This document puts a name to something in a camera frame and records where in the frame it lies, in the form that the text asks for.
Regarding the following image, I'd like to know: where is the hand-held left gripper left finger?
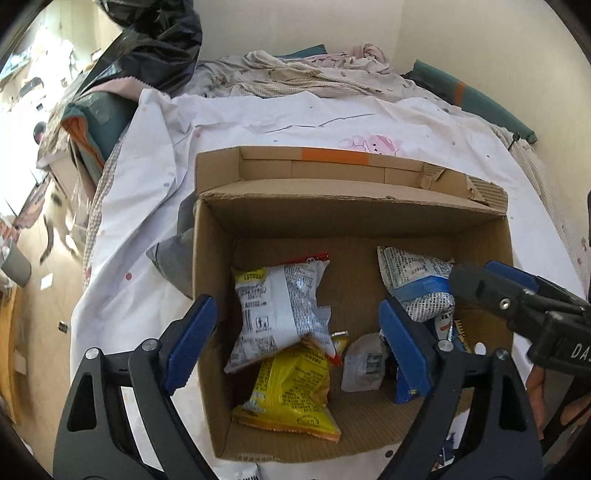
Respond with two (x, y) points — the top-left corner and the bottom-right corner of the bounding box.
(53, 295), (218, 480)

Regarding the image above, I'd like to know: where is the grey cloth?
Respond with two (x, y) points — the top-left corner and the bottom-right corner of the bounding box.
(147, 198), (197, 301)

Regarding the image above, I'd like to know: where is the white bed sheet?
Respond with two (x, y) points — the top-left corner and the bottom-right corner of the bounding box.
(69, 88), (587, 480)

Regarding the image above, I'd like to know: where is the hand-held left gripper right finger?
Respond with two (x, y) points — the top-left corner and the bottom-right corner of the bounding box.
(379, 298), (544, 480)

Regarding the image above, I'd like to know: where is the silver snack packet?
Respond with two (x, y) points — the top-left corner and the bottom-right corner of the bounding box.
(224, 252), (333, 374)

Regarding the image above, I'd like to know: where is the brown cardboard box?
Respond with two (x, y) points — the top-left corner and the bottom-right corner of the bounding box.
(191, 147), (515, 463)

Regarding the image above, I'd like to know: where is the black plastic bag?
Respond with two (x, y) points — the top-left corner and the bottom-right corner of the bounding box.
(60, 0), (204, 100)

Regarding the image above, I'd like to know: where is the small white clear packet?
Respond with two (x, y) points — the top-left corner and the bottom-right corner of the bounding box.
(341, 333), (387, 393)

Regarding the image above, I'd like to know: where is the beige dotted quilt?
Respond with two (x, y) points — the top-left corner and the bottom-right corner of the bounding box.
(489, 124), (591, 287)

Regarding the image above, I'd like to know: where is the yellow snack packet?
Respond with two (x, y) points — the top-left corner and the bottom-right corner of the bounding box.
(231, 342), (342, 441)

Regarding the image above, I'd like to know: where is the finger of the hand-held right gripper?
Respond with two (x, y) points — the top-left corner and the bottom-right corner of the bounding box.
(449, 262), (551, 343)
(485, 260), (591, 315)

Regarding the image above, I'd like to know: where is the crumpled patterned bedding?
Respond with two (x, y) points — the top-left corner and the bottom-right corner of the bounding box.
(196, 44), (416, 103)

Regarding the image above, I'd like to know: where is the white blue-striped snack packet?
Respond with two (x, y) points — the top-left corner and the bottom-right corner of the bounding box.
(377, 246), (455, 321)

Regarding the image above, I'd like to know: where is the teal folded blanket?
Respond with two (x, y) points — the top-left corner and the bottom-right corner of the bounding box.
(62, 90), (139, 174)

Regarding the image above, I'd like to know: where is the white and black cat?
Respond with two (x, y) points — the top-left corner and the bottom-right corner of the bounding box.
(39, 185), (80, 266)

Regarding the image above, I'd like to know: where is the blue cookie packet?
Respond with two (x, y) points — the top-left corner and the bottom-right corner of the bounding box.
(392, 318), (472, 404)

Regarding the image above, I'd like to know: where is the grey bin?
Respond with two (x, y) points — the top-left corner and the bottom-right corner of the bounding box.
(0, 240), (33, 284)

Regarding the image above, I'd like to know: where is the person's right hand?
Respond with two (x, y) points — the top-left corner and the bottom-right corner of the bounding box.
(525, 364), (551, 432)

